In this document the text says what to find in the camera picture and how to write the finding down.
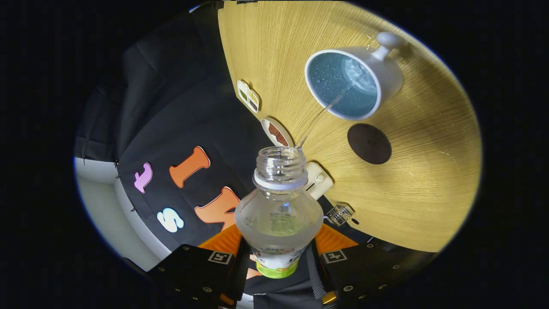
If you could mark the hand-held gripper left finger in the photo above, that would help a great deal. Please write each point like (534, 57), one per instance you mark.
(242, 274)

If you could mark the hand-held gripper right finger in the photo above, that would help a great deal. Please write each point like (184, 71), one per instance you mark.
(313, 274)

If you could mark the clear plastic juice bottle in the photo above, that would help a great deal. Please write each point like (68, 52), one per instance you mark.
(279, 214)

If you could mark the dark brown round coaster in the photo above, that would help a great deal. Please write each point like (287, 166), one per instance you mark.
(369, 143)

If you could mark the white cup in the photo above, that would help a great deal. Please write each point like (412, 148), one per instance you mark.
(390, 75)

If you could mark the white toaster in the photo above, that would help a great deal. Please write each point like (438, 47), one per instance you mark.
(319, 182)

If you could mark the wooden table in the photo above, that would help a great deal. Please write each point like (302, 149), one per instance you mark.
(420, 193)

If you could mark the brown meat piece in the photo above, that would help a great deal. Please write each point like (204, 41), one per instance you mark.
(282, 139)
(273, 128)

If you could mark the white round plate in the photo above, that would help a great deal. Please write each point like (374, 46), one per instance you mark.
(266, 133)

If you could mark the white divided dish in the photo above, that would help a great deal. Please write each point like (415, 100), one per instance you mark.
(248, 96)

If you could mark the black backdrop cloth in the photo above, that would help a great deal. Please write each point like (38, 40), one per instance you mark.
(180, 94)

